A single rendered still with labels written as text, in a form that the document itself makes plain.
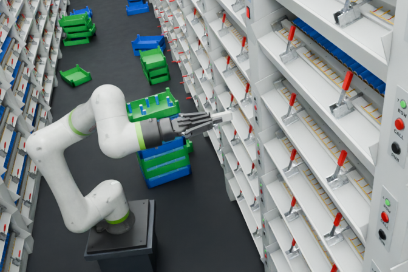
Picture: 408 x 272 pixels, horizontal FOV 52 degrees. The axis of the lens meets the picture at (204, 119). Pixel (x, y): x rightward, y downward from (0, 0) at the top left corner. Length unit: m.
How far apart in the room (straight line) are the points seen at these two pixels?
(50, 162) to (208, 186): 1.22
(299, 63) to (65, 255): 1.86
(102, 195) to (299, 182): 0.98
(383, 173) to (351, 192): 0.23
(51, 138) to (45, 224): 1.16
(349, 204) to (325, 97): 0.23
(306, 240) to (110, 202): 0.93
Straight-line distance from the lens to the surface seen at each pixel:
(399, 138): 0.67
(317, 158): 1.05
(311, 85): 0.97
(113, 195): 1.94
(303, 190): 1.24
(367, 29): 0.75
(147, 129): 1.31
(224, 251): 2.31
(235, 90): 1.73
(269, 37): 1.21
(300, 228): 1.39
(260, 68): 1.28
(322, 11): 0.85
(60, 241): 2.63
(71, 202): 1.85
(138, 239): 2.05
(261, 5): 1.21
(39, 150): 1.69
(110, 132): 1.31
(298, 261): 1.55
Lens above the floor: 1.79
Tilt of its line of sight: 33 degrees down
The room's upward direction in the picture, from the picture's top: 9 degrees counter-clockwise
